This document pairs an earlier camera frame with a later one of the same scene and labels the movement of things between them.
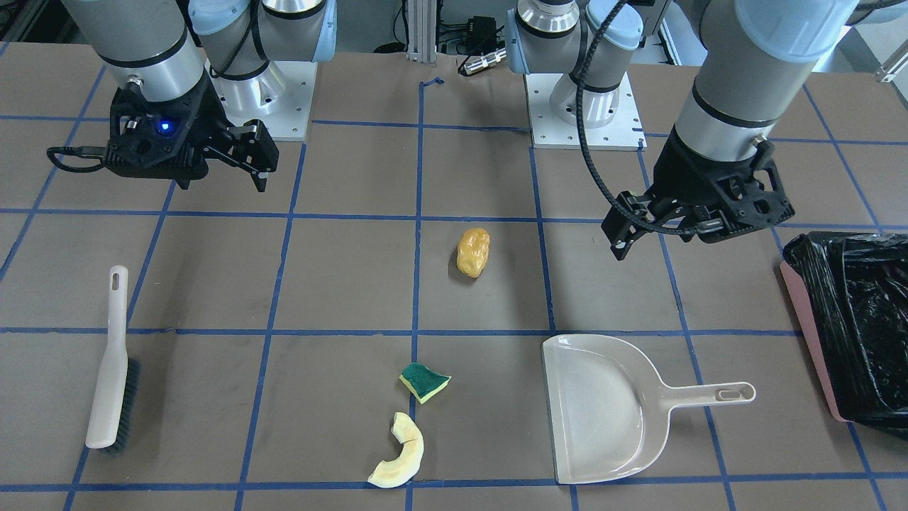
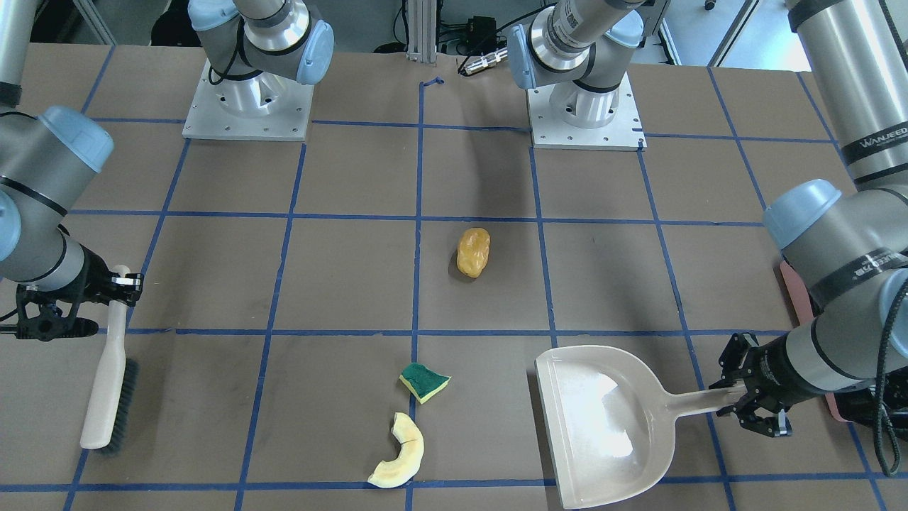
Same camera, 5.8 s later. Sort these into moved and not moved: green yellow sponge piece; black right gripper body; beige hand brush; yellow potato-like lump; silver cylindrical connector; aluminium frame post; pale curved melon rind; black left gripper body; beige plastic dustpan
Moved: beige plastic dustpan; black right gripper body; black left gripper body
Not moved: aluminium frame post; beige hand brush; green yellow sponge piece; pale curved melon rind; silver cylindrical connector; yellow potato-like lump
